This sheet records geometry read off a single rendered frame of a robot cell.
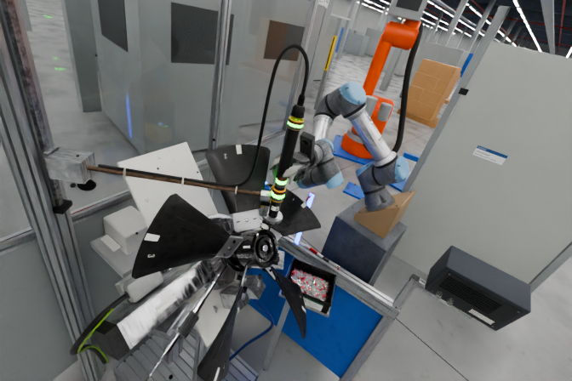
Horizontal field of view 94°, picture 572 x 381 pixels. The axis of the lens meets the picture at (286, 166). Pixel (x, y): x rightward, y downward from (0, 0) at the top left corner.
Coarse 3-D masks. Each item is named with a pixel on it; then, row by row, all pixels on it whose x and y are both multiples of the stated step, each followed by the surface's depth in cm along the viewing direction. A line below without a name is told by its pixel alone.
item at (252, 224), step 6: (252, 210) 90; (258, 210) 90; (234, 216) 90; (240, 216) 90; (246, 216) 90; (252, 216) 90; (258, 216) 90; (234, 222) 89; (240, 222) 90; (246, 222) 90; (252, 222) 90; (258, 222) 90; (234, 228) 89; (240, 228) 89; (246, 228) 89; (252, 228) 89
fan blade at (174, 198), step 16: (160, 208) 64; (176, 208) 66; (192, 208) 69; (160, 224) 64; (176, 224) 67; (192, 224) 70; (208, 224) 72; (144, 240) 63; (160, 240) 66; (176, 240) 68; (192, 240) 71; (208, 240) 74; (224, 240) 77; (144, 256) 64; (160, 256) 67; (176, 256) 71; (192, 256) 74; (208, 256) 78; (144, 272) 66
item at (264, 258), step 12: (252, 240) 82; (264, 240) 85; (276, 240) 89; (240, 252) 83; (252, 252) 80; (264, 252) 85; (276, 252) 88; (228, 264) 86; (240, 264) 89; (252, 264) 82; (264, 264) 82
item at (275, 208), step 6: (300, 96) 71; (300, 102) 71; (294, 108) 72; (300, 108) 72; (294, 114) 72; (300, 114) 72; (270, 204) 89; (276, 204) 87; (270, 210) 89; (276, 210) 89; (270, 216) 90; (276, 216) 91
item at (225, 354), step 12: (240, 288) 77; (228, 324) 71; (216, 336) 66; (228, 336) 72; (216, 348) 66; (228, 348) 77; (204, 360) 62; (216, 360) 67; (228, 360) 78; (204, 372) 63
